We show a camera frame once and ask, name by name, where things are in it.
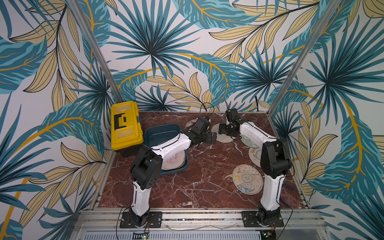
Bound floral rose coaster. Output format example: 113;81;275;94
185;119;198;129

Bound unicorn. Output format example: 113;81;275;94
212;124;235;143

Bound teal plastic storage box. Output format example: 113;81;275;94
144;124;189;177

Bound pink unicorn ring coaster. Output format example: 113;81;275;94
162;151;186;171

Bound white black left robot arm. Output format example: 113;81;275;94
130;116;217;226

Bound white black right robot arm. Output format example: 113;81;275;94
219;108;292;227

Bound green bunny coaster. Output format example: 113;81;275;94
240;134;258;148

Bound cream cat flower coaster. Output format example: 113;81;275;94
249;147;262;168

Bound cream blue doodle coaster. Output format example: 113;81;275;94
232;164;264;195

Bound yellow plastic toolbox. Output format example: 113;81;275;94
111;101;144;158

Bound blue handled pliers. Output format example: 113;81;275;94
280;185;297;208

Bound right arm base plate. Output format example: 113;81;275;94
241;209;284;228

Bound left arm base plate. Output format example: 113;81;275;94
119;211;163;229

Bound silver aluminium corner post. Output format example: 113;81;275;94
267;0;342;118

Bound aluminium front rail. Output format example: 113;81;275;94
74;208;328;232

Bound silver aluminium left post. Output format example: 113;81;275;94
67;0;124;103

